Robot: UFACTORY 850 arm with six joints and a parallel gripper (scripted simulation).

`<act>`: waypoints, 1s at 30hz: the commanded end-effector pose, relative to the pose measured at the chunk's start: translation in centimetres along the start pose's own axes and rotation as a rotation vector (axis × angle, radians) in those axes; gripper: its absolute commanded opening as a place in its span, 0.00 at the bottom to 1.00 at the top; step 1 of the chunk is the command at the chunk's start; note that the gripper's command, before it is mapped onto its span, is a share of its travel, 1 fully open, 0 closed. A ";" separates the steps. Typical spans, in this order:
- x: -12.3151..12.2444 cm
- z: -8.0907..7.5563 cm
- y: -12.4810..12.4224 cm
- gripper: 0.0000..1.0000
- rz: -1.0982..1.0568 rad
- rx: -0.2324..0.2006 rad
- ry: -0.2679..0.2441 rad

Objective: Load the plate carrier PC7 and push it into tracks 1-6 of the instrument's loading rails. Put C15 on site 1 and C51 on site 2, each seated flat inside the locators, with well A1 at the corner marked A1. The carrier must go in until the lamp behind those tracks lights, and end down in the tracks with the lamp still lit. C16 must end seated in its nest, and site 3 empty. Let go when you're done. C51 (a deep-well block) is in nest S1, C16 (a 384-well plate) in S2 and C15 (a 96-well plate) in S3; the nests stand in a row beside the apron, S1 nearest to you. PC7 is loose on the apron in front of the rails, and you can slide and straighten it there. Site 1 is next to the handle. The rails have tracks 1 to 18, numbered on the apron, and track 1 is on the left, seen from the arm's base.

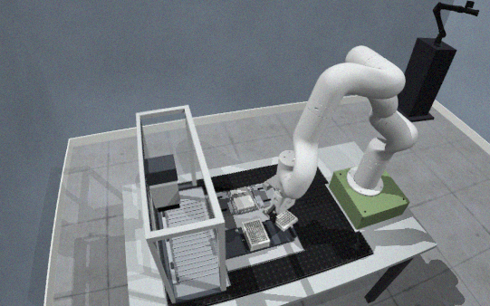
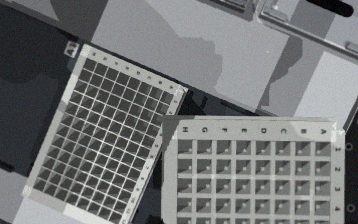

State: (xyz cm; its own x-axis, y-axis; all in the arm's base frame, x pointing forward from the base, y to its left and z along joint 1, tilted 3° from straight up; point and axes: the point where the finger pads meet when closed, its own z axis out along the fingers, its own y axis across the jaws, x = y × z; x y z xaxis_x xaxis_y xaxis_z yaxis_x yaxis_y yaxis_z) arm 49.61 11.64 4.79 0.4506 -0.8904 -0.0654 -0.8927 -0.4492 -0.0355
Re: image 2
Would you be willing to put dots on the white well plate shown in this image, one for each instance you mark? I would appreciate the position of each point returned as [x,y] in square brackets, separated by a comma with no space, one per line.
[252,170]

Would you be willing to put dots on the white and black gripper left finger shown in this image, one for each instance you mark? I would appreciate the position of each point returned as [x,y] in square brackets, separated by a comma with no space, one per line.
[155,220]

